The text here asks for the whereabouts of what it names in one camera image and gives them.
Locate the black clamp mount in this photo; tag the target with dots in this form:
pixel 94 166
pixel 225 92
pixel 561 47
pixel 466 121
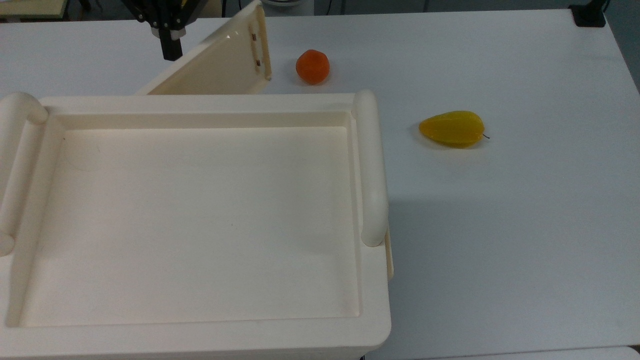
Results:
pixel 589 14

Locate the cream plastic cabinet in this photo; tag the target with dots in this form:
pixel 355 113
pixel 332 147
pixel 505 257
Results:
pixel 200 225

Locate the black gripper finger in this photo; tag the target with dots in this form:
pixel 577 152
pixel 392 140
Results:
pixel 166 47
pixel 177 47

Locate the light wooden bench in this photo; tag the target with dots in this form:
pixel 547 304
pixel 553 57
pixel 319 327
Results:
pixel 30 7

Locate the orange toy tangerine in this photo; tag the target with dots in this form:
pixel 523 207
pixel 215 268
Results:
pixel 312 66

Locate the cream cabinet door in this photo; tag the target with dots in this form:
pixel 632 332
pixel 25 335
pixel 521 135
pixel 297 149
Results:
pixel 220 70

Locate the yellow toy starfruit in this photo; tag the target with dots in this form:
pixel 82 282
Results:
pixel 452 129

